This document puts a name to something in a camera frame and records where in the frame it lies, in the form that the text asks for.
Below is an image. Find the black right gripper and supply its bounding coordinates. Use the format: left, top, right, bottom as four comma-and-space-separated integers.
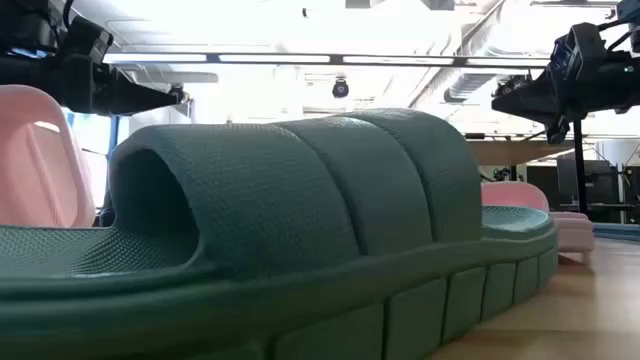
491, 52, 640, 146

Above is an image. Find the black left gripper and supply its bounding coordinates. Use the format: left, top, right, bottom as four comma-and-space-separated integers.
60, 52, 184, 116

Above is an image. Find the pink rubber slide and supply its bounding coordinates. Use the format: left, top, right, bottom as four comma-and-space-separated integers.
0, 83, 97, 229
480, 180, 596, 254

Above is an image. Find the green rubber slide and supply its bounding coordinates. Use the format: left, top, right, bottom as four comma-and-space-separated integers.
0, 107, 559, 360

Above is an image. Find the long ceiling light strip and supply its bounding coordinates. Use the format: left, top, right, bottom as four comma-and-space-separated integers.
102, 52, 551, 69

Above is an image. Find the wooden shelf with black frame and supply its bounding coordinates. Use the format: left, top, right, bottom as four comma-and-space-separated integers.
467, 118, 590, 217

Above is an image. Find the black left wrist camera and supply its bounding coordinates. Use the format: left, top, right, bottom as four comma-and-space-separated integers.
63, 14, 114, 64

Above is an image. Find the silver ventilation duct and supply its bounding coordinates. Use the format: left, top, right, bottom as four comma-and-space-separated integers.
443, 72, 531, 104

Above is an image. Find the black aluminium rig frame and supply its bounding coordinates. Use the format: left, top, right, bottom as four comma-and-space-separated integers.
592, 222, 640, 243

